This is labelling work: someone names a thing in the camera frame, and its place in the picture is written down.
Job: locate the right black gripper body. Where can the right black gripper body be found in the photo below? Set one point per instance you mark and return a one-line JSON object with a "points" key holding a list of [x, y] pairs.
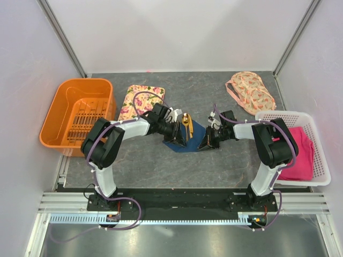
{"points": [[217, 136]]}

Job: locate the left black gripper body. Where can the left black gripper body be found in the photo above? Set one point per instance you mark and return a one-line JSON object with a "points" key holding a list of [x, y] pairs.
{"points": [[167, 129]]}

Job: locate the dark blue paper napkin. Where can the dark blue paper napkin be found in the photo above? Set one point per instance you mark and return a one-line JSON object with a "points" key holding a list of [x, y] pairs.
{"points": [[193, 143]]}

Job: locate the gold spoon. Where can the gold spoon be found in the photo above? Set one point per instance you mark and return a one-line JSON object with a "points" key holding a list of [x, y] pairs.
{"points": [[185, 122]]}

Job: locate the gold knife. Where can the gold knife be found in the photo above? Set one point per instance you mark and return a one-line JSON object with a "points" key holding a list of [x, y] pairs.
{"points": [[190, 126]]}

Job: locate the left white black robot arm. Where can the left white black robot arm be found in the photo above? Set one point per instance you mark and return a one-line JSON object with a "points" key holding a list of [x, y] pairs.
{"points": [[102, 144]]}

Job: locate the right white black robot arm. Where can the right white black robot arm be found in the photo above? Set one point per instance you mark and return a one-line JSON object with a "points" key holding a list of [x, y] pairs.
{"points": [[275, 146]]}

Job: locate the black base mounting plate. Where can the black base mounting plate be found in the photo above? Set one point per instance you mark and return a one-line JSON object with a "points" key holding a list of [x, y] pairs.
{"points": [[181, 203]]}

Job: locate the pink cloth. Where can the pink cloth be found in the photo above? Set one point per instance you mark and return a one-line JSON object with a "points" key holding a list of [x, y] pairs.
{"points": [[303, 170]]}

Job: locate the orange plastic basin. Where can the orange plastic basin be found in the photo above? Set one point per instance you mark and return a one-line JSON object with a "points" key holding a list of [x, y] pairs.
{"points": [[77, 105]]}

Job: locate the white perforated plastic basket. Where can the white perforated plastic basket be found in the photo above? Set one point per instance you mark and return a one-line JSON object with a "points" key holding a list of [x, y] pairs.
{"points": [[321, 175]]}

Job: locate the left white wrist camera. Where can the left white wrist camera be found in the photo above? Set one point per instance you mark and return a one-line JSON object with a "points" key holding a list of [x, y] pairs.
{"points": [[173, 115]]}

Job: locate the white slotted cable duct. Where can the white slotted cable duct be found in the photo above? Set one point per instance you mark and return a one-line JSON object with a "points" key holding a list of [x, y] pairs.
{"points": [[106, 219]]}

